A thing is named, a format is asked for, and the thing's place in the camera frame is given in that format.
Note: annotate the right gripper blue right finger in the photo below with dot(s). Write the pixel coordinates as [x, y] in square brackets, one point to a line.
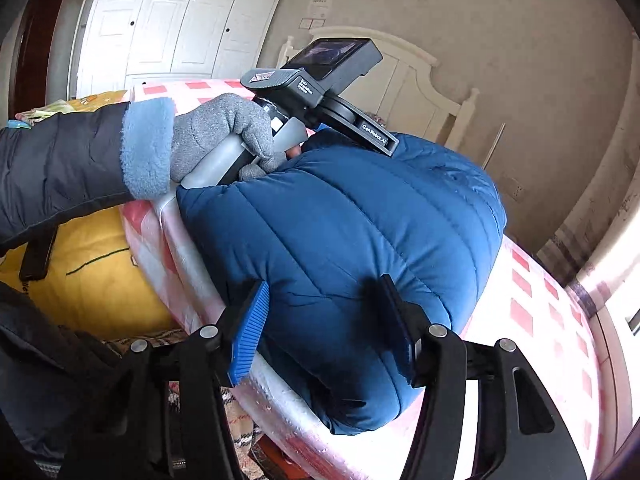
[403, 323]

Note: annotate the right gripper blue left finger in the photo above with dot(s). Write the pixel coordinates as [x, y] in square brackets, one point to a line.
[248, 322]

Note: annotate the blue quilted puffer jacket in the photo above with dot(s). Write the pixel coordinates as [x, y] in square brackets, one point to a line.
[320, 231]

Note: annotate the black sleeve left forearm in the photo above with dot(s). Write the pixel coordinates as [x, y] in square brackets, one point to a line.
[71, 165]

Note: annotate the grey gloved left hand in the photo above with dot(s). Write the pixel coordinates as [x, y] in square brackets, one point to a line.
[198, 132]

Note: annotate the brown plaid blanket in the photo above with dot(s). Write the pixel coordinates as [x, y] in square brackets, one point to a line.
[243, 430]

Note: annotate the white wooden headboard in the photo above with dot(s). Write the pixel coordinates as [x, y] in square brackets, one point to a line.
[399, 89]

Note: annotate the pink white checkered sheet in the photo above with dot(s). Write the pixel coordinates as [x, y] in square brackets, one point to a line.
[521, 302]

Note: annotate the yellow floral bedsheet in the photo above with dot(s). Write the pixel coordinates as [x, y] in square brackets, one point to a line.
[82, 275]

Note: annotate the patterned window curtain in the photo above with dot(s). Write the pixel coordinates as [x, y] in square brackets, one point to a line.
[592, 251]

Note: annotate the black padded jacket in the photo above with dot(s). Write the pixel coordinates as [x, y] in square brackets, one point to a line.
[70, 402]

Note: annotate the white wardrobe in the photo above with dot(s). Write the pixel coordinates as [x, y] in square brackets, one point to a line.
[129, 42]

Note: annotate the white slim desk lamp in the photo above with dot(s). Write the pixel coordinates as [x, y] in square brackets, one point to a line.
[493, 146]

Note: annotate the dark framed window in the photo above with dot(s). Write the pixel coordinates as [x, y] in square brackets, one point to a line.
[634, 323]

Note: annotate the wall power socket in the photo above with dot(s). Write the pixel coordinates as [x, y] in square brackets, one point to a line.
[512, 188]

